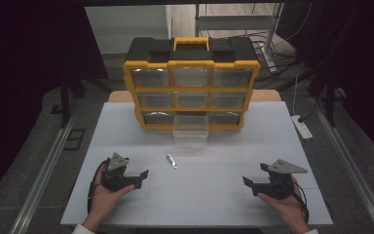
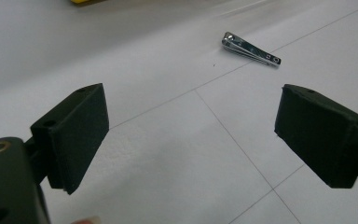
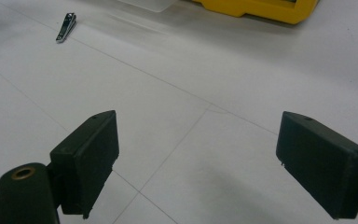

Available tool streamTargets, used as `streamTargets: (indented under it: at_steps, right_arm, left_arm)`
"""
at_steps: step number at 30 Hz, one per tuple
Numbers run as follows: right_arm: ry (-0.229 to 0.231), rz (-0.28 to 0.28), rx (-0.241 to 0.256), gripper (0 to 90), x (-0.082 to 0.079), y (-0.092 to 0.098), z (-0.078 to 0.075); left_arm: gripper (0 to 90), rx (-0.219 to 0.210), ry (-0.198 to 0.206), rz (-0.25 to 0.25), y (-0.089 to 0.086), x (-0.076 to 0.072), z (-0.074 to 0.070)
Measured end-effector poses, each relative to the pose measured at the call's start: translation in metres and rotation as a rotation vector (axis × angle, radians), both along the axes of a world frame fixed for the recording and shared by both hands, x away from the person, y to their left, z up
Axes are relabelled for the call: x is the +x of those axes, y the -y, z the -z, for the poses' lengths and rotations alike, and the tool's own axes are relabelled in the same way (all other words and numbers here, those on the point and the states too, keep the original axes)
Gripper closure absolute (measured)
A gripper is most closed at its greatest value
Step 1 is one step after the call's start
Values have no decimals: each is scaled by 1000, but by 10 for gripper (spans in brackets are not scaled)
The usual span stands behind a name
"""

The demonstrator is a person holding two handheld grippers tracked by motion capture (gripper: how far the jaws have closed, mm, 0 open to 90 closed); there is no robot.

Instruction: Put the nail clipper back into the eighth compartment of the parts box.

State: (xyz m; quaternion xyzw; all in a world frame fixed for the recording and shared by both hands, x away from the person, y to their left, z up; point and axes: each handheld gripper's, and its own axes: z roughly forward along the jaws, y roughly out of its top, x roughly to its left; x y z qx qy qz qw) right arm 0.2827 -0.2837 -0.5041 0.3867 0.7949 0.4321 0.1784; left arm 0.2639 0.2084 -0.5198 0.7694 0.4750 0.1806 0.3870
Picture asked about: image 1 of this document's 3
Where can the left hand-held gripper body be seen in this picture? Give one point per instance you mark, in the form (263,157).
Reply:
(115,175)

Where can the clear plastic drawer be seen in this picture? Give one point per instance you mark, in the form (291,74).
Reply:
(191,132)

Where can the white power strip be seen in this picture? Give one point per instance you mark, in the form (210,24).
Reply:
(302,126)

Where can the yellow and black organizer cabinet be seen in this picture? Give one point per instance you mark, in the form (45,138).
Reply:
(191,53)

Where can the small silver blue tool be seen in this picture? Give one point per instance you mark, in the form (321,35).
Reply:
(171,161)

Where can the black stand leg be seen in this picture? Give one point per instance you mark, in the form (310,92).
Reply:
(330,104)
(65,100)

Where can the person's right hand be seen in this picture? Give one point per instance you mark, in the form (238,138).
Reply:
(290,209)

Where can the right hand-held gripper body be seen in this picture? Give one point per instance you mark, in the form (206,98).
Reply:
(280,185)

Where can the black floor frame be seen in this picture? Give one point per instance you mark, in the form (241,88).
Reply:
(74,139)

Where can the grey metal stand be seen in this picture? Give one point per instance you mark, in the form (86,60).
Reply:
(269,39)

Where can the black curtain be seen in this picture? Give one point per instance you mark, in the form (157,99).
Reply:
(22,65)
(354,48)

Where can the aluminium floor rail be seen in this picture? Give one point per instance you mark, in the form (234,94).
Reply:
(42,175)
(354,162)

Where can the person's left hand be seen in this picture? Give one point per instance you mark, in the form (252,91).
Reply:
(105,201)

